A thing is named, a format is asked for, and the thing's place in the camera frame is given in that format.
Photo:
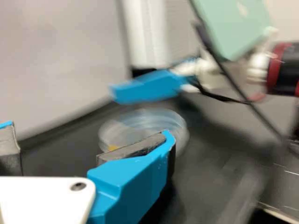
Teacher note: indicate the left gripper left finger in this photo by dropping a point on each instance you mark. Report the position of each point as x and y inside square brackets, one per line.
[9, 151]

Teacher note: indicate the black platform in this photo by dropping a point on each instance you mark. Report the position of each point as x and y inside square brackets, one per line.
[210, 163]

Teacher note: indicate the petri dish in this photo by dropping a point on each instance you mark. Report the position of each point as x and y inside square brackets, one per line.
[144, 121]

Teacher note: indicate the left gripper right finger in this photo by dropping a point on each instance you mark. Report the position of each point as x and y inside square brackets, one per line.
[130, 186]

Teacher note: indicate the white box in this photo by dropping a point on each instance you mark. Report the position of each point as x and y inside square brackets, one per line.
[58, 46]

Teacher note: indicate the right wrist camera phone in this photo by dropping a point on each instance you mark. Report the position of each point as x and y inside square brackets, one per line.
[233, 28]

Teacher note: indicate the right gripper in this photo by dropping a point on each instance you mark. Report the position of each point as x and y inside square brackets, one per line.
[208, 70]

